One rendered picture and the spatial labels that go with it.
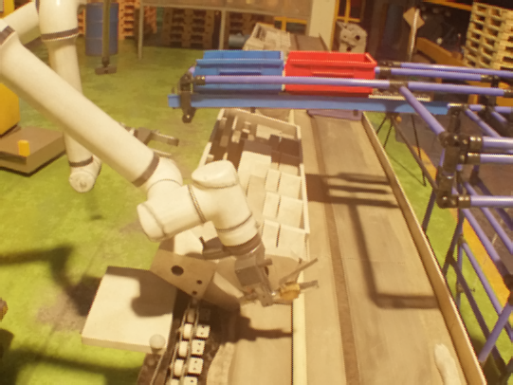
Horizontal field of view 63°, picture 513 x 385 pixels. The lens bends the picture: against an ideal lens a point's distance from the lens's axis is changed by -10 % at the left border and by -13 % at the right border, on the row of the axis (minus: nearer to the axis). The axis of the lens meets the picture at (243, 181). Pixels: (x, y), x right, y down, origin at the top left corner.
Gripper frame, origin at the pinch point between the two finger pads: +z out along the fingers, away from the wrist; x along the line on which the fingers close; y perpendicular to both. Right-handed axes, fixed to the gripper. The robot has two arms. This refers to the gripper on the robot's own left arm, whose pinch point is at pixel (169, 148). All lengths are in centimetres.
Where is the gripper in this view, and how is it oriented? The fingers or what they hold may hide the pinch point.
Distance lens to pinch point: 162.5
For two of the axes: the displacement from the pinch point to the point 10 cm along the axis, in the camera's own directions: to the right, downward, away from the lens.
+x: 0.8, -4.4, 8.9
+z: 9.6, 2.6, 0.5
